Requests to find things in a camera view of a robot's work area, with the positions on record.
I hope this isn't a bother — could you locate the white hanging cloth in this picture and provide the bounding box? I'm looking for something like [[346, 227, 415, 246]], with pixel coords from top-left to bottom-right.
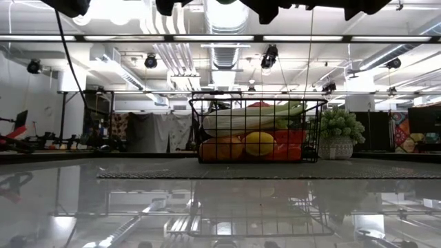
[[168, 113, 193, 152]]

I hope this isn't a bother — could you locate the green toy celery bunch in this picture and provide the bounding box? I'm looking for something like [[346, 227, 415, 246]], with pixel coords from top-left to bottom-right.
[[202, 101, 308, 138]]

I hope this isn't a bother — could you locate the grey woven placemat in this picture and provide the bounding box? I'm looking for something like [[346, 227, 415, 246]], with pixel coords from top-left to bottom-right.
[[96, 157, 441, 180]]

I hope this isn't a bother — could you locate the silver ventilation duct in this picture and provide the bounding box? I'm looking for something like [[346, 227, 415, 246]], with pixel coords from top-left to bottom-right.
[[203, 0, 249, 72]]

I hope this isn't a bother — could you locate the black divider panel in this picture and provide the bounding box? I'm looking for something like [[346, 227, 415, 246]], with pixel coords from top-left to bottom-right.
[[351, 110, 393, 152]]

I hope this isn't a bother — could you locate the grey hanging cloth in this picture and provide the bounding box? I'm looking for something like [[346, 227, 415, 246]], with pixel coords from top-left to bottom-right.
[[126, 112, 173, 153]]

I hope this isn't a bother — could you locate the colourful patterned cloth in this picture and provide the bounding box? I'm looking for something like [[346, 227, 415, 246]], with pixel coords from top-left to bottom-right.
[[391, 110, 441, 153]]

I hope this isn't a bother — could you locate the thin black hanging cable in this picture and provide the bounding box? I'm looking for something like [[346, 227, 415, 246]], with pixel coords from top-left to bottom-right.
[[54, 9, 90, 106]]

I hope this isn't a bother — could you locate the orange lumpy toy potato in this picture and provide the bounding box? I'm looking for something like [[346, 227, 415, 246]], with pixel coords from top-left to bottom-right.
[[198, 136, 244, 163]]

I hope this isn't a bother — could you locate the red and black machine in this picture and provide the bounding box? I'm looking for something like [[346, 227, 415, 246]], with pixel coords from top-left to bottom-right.
[[0, 110, 35, 154]]

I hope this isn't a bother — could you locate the red-orange toy mango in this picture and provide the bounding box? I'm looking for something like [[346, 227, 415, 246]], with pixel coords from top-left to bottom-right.
[[274, 130, 307, 162]]

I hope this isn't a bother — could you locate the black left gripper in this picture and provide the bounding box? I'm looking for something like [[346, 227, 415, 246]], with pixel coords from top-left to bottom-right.
[[239, 0, 392, 25]]

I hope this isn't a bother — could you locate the black wire basket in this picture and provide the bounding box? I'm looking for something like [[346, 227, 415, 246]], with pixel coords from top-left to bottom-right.
[[188, 90, 328, 165]]

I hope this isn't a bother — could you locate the black aluminium table frame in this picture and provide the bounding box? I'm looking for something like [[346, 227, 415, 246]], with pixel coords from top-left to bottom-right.
[[0, 150, 441, 163]]

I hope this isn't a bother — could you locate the yellow toy lemon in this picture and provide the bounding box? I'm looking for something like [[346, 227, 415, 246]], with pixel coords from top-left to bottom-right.
[[244, 131, 277, 157]]

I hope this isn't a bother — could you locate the black screen on cart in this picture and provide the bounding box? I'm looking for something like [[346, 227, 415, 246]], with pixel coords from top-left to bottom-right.
[[408, 105, 441, 135]]

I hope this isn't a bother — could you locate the black overhead light bar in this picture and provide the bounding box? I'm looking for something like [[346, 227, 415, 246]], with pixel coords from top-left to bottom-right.
[[0, 33, 441, 44]]

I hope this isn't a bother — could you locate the black metal rack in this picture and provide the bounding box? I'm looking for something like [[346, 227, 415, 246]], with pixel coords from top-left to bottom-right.
[[57, 90, 116, 152]]

